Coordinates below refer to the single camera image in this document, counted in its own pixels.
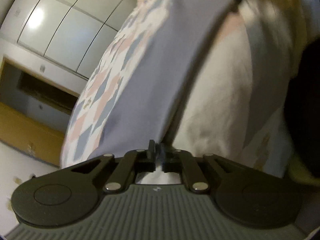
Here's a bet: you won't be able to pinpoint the grey-purple shirt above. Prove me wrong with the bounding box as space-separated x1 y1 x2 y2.
92 0 233 158

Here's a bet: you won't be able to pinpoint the checkered teddy bear quilt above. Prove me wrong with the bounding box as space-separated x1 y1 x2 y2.
60 0 306 177

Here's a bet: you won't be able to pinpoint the wooden cabinet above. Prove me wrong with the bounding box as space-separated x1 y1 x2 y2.
1 57 79 166

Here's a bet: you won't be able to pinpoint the white wardrobe doors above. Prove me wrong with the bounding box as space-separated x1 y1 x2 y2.
1 0 137 78

